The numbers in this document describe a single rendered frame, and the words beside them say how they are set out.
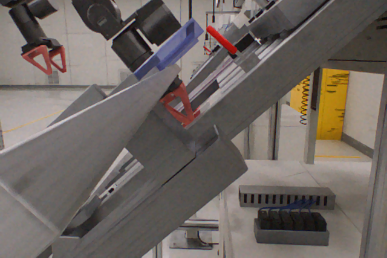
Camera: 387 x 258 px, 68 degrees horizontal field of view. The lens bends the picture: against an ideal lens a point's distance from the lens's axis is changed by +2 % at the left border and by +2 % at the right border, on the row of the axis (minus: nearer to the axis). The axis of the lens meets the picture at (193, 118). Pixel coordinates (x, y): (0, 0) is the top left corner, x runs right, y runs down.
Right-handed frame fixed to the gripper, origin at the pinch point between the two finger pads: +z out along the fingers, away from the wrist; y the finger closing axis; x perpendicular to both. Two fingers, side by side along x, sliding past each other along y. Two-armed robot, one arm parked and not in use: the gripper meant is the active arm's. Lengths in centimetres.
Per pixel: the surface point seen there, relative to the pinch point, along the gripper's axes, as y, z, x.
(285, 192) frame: 21.7, 36.1, -4.2
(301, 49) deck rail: -10.1, 0.4, -21.4
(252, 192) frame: 21.2, 30.4, 3.0
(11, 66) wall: 875, -375, 505
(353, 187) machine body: 35, 56, -22
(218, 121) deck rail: -10.0, 1.6, -5.3
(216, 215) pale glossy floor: 120, 79, 49
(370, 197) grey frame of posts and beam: -11.2, 25.7, -16.6
